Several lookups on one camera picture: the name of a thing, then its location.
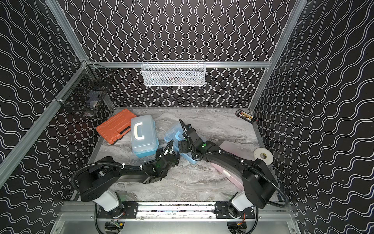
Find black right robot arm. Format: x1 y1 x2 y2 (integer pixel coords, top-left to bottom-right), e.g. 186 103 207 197
178 120 290 212

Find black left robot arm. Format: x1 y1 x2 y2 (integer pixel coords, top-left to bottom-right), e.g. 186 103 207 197
71 140 180 213

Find white tape roll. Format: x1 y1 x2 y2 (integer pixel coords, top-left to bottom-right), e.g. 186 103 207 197
253 147 274 166

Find white wire mesh basket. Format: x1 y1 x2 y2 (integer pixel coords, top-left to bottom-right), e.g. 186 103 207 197
141 60 206 86

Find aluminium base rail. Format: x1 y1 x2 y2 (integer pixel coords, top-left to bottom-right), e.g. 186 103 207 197
96 201 255 221

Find screwdriver bit holder box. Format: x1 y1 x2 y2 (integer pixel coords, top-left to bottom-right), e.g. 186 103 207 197
235 109 257 123

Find red plastic tool case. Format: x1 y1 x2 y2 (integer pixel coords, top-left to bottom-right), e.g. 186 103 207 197
96 109 136 144

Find black wire basket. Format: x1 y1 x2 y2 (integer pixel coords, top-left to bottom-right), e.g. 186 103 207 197
59 63 115 119

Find pink toolbox with clear lid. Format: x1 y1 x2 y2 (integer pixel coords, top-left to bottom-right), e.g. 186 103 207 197
210 140 258 191

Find blue toolbox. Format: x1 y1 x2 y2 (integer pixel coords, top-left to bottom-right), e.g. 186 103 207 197
164 122 197 164
131 115 159 158

